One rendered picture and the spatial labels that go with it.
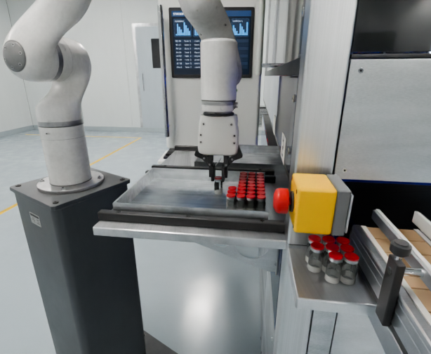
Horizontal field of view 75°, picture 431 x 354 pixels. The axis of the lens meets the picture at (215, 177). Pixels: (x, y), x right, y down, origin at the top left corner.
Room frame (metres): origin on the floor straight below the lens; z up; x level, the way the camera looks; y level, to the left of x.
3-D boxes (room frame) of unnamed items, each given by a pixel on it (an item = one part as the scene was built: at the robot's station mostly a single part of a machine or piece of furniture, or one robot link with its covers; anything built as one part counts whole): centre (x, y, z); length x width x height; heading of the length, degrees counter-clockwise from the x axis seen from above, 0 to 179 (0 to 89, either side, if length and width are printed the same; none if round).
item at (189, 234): (0.84, -0.02, 0.87); 0.70 x 0.48 x 0.02; 172
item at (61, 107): (0.87, 0.45, 1.16); 0.19 x 0.12 x 0.24; 163
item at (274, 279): (1.50, -0.28, 0.73); 1.98 x 0.01 x 0.25; 172
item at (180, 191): (0.67, 0.04, 0.90); 0.34 x 0.26 x 0.04; 82
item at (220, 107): (0.70, -0.01, 1.11); 0.09 x 0.08 x 0.03; 82
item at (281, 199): (0.40, -0.11, 0.99); 0.04 x 0.04 x 0.04; 82
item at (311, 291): (0.38, -0.19, 0.87); 0.14 x 0.13 x 0.02; 82
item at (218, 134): (0.70, -0.01, 1.05); 0.10 x 0.08 x 0.11; 82
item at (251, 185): (0.66, -0.09, 0.90); 0.18 x 0.02 x 0.05; 172
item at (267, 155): (1.00, -0.12, 0.90); 0.34 x 0.26 x 0.04; 82
